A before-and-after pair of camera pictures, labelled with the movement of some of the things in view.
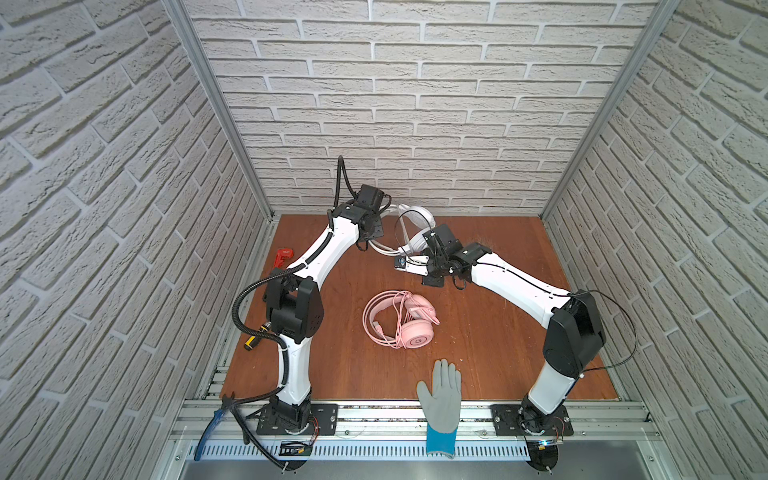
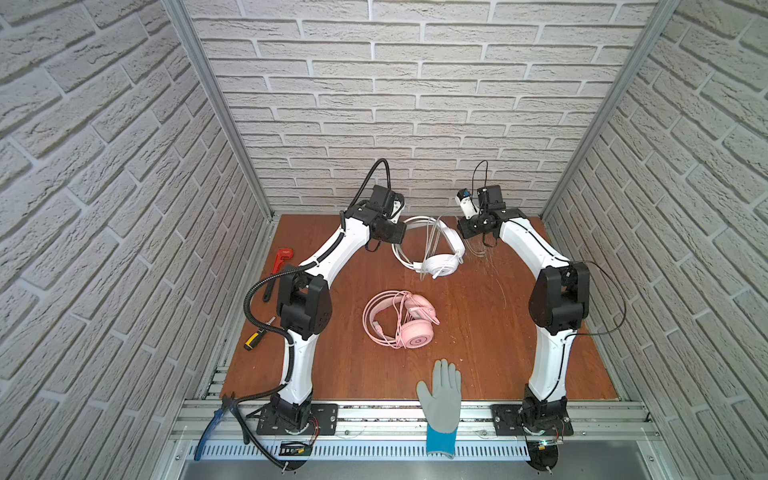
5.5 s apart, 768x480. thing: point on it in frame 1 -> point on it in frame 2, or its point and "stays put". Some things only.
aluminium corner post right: x=660 y=20 stays put
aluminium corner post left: x=189 y=34 stays put
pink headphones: x=400 y=319 stays put
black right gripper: x=427 y=280 -> x=471 y=233
